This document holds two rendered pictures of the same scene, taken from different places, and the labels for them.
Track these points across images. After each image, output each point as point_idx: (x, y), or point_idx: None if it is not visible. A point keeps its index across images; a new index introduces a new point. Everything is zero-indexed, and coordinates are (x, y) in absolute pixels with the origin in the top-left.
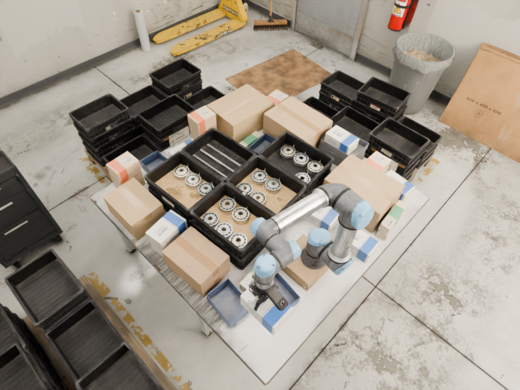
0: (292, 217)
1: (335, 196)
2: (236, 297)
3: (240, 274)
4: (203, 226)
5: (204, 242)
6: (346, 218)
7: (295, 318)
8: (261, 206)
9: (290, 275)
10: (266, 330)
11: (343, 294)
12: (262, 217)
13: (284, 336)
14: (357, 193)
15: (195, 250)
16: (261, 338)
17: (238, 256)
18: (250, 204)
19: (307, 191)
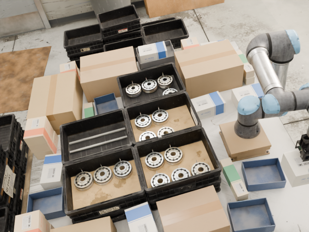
0: (276, 75)
1: (267, 44)
2: (245, 209)
3: (222, 194)
4: (165, 190)
5: (184, 199)
6: (288, 52)
7: None
8: (183, 130)
9: (248, 156)
10: (290, 202)
11: (286, 130)
12: (188, 139)
13: (303, 191)
14: (214, 66)
15: (187, 211)
16: (296, 210)
17: (215, 179)
18: (172, 140)
19: None
